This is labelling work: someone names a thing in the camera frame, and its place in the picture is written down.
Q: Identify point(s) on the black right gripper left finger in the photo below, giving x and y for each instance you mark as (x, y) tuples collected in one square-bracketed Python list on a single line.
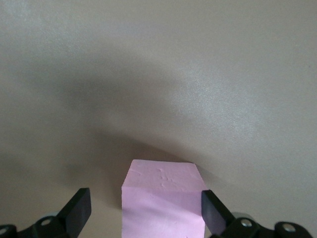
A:
[(78, 210)]

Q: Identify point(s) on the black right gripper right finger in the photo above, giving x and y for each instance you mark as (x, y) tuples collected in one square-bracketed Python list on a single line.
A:
[(213, 213)]

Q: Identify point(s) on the pink foam cube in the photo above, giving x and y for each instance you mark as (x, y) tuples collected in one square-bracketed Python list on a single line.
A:
[(161, 203)]

